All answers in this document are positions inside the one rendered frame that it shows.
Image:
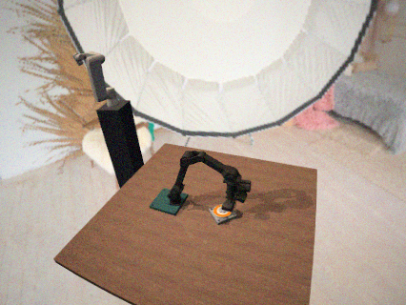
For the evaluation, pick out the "orange round plate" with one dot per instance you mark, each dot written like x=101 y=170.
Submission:
x=219 y=214

